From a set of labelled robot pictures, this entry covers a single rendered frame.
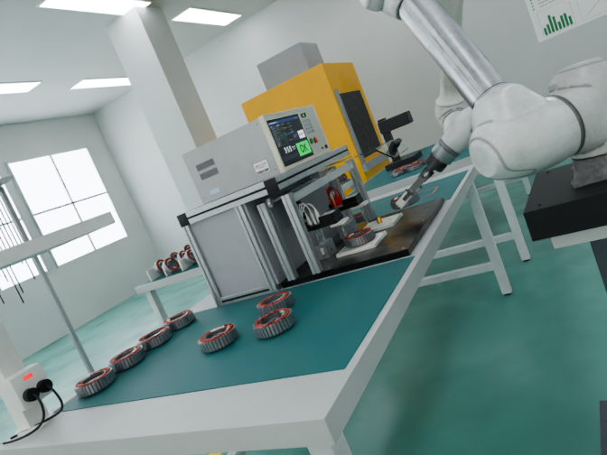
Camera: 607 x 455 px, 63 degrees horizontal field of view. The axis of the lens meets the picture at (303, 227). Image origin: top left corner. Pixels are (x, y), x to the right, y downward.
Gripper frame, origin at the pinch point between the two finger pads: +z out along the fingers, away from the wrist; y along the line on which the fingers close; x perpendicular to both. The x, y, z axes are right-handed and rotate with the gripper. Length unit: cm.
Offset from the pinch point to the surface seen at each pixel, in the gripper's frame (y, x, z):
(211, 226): -44, 44, 38
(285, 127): -20, 49, 1
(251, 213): -43, 35, 24
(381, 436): -23, -55, 74
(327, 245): -25.7, 9.8, 23.4
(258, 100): 324, 202, 132
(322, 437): -122, -17, -2
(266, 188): -46, 35, 11
